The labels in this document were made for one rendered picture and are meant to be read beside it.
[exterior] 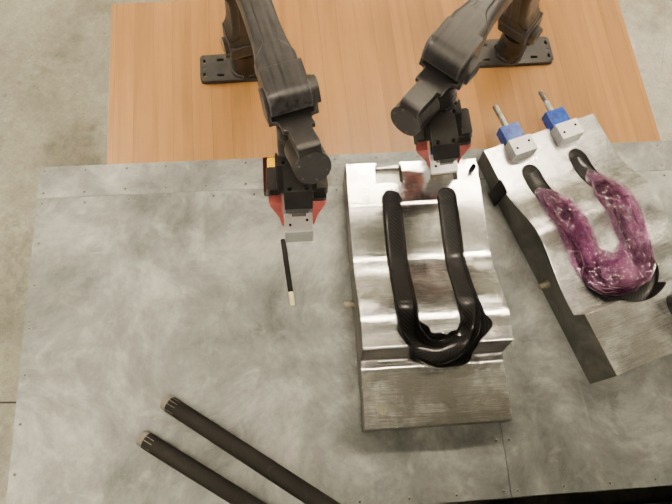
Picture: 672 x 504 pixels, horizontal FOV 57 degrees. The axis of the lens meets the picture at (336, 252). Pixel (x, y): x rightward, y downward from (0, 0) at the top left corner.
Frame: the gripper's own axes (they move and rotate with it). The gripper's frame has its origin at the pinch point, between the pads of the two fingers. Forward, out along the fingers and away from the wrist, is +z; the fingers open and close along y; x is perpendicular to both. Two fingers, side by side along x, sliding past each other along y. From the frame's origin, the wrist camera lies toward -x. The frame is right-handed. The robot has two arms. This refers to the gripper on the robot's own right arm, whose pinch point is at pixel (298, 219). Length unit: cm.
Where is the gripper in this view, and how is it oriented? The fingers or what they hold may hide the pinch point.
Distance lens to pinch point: 109.3
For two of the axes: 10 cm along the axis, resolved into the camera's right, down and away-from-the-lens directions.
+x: -0.9, -6.8, 7.3
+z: -0.1, 7.3, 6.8
